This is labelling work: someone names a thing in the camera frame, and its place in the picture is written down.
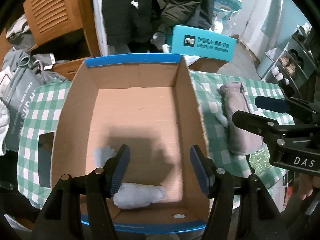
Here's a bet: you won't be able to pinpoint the white patterned sock bundle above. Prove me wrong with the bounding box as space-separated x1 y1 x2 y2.
93 145 116 168

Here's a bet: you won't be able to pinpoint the person's right hand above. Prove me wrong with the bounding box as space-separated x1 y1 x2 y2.
297 173 320 200

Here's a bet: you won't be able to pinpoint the green checkered tablecloth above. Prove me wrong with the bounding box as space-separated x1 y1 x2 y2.
17 70 294 209

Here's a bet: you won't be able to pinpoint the grey printed tote bag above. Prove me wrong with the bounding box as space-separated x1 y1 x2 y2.
2 67 41 152

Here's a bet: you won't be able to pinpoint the green sparkly scouring cloth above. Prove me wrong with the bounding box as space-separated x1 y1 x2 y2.
249 144 272 174

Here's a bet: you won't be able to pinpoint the light blue waste bin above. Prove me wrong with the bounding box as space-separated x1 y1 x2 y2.
257 48 278 79

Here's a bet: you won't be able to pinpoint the wooden louvered cabinet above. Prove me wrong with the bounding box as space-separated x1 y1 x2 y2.
23 0 100 80

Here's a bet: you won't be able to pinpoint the dark hanging jackets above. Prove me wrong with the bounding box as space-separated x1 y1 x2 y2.
101 0 214 47

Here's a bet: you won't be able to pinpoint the open cardboard shoe box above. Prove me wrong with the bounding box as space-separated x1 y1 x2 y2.
50 53 210 233

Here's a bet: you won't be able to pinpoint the teal printed shipping box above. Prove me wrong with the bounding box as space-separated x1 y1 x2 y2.
166 25 236 62

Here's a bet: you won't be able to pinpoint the metal shoe rack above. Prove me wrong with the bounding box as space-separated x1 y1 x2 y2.
259 23 317 102

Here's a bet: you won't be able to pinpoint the white plastic bag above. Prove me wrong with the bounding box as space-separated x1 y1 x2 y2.
151 32 200 67

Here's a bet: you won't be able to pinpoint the blue plastic bag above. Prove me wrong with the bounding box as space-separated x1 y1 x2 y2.
210 0 242 37

